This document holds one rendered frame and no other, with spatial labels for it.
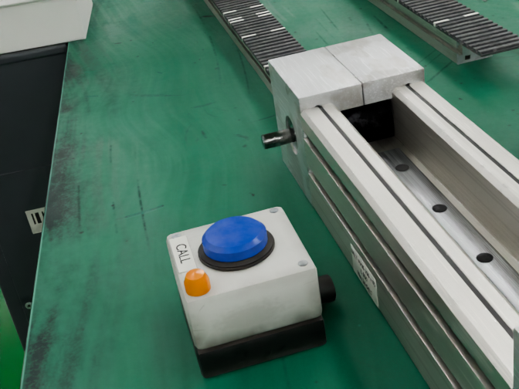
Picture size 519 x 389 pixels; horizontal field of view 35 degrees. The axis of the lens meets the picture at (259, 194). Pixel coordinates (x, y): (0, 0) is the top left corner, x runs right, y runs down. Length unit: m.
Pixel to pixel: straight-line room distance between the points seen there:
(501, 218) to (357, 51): 0.23
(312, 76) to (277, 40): 0.27
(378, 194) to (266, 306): 0.09
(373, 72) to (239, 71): 0.33
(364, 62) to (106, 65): 0.46
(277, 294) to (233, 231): 0.05
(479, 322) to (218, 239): 0.17
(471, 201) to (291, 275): 0.13
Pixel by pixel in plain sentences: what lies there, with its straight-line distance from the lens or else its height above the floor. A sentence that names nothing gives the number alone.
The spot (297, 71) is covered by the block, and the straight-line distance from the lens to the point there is 0.66.
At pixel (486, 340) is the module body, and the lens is 0.39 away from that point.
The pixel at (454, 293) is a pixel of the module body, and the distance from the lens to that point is 0.42.
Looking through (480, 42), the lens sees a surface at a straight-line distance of 0.85.
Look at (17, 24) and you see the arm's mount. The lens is 1.17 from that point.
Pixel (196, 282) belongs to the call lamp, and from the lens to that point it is 0.48.
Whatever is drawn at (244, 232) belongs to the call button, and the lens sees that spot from 0.50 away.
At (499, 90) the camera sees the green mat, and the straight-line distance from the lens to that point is 0.83.
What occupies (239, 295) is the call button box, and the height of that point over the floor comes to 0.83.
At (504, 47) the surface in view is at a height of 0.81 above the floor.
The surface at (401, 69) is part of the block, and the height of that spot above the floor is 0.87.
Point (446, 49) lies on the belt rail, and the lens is 0.91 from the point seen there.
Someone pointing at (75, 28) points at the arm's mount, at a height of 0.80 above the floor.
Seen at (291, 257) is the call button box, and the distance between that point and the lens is 0.50.
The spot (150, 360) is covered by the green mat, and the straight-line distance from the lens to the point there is 0.54.
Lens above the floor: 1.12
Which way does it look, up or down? 30 degrees down
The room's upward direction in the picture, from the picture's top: 10 degrees counter-clockwise
